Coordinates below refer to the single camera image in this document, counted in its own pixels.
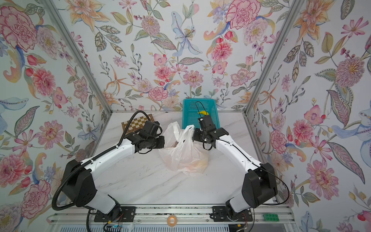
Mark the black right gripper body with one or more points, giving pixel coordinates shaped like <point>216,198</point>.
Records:
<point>199,136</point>

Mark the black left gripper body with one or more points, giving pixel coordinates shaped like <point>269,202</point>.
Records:
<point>154,142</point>

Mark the translucent white plastic bag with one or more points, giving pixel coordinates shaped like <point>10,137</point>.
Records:
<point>181,153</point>

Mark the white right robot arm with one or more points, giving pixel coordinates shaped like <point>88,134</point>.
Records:
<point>259,184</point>

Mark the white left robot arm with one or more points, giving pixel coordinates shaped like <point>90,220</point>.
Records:
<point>78,182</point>

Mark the wooden chess board box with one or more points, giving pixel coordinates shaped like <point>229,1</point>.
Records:
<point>137,123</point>

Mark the yellow banana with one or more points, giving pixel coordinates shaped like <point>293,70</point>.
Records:
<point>203,113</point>

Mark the teal plastic basket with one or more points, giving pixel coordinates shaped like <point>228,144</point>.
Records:
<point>197,108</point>

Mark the beige tape roll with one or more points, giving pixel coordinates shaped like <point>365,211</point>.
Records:
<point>172,221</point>

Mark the green toy brick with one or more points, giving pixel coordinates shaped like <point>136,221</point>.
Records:
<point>271,217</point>

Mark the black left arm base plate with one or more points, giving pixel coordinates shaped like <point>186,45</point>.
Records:
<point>117,214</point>

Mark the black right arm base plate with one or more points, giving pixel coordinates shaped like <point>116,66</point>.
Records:
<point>227,214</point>

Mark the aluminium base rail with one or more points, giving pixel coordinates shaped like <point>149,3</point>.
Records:
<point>177,214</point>

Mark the aluminium corner post left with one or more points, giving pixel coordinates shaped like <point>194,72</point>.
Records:
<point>66,35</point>

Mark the aluminium corner post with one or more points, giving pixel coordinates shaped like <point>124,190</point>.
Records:
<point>293,12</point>
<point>66,35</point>

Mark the aluminium corner post right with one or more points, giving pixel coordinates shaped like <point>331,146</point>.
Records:
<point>293,12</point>

